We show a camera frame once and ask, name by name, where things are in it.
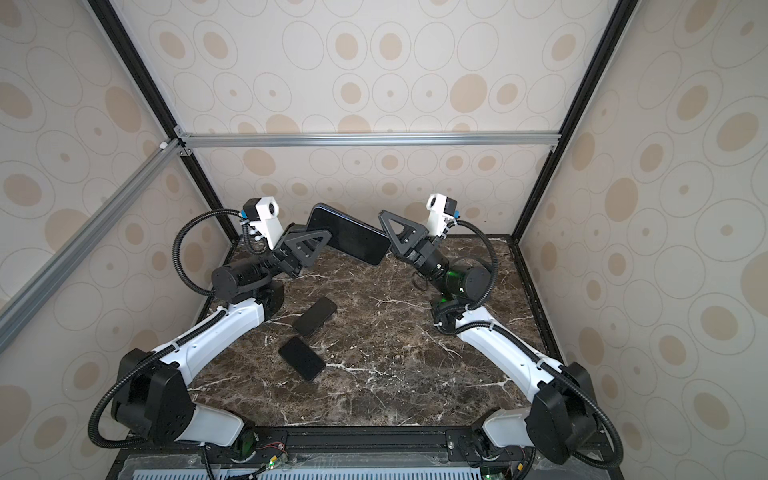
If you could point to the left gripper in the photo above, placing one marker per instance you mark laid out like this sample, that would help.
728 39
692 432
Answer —
290 257

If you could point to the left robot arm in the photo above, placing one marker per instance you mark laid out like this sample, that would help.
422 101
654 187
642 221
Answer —
150 401

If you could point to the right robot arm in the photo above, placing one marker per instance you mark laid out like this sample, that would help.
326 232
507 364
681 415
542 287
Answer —
564 420

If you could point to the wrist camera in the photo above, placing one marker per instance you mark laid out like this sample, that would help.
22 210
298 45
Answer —
260 222
442 214

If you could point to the left aluminium rail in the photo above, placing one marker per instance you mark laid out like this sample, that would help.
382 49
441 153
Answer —
20 310

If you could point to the right black corner post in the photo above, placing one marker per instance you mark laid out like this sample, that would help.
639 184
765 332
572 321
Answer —
606 47

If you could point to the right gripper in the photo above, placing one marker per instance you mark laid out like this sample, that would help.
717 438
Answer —
423 257

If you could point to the black corner post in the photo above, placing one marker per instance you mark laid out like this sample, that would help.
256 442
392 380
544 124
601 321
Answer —
606 47
107 17

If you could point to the horizontal aluminium rail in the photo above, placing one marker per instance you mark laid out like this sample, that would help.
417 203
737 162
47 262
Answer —
379 139

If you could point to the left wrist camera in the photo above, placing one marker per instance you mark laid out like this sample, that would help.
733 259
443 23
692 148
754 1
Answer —
260 222

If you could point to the blue phone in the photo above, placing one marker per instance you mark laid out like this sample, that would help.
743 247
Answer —
349 235

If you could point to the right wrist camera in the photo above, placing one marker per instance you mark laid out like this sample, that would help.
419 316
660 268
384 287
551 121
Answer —
442 214

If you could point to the black phone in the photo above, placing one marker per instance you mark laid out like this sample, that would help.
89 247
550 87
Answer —
315 317
302 358

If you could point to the left black corner post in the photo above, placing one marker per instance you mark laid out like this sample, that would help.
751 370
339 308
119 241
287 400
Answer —
107 17

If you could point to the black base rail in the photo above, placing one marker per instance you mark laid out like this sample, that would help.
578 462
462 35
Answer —
412 452

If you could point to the black phone lower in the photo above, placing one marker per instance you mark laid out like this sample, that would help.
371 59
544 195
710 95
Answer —
302 358

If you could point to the black phone upper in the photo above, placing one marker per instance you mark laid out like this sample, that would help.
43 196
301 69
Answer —
315 317

